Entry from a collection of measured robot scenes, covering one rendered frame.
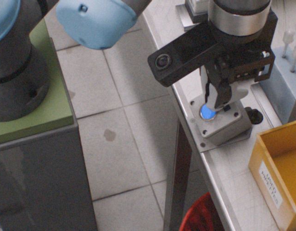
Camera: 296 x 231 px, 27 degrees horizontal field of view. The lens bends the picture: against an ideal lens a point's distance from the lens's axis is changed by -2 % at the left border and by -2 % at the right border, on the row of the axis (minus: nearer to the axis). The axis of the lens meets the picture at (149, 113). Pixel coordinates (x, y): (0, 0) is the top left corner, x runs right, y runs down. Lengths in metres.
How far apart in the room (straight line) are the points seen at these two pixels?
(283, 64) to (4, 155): 0.48
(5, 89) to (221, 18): 0.37
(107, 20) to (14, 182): 0.58
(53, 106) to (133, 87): 1.12
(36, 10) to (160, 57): 0.21
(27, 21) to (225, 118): 0.33
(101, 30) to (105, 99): 1.47
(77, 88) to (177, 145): 0.89
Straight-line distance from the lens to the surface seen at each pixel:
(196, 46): 0.80
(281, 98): 1.00
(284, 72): 0.97
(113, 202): 1.91
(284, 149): 0.99
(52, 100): 1.02
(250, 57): 0.83
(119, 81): 2.12
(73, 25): 0.65
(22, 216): 1.28
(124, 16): 0.64
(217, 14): 0.75
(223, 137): 0.97
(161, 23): 1.14
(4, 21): 0.85
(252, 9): 0.73
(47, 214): 1.30
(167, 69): 0.80
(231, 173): 0.98
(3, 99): 0.97
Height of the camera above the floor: 1.75
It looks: 58 degrees down
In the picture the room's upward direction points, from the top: 1 degrees clockwise
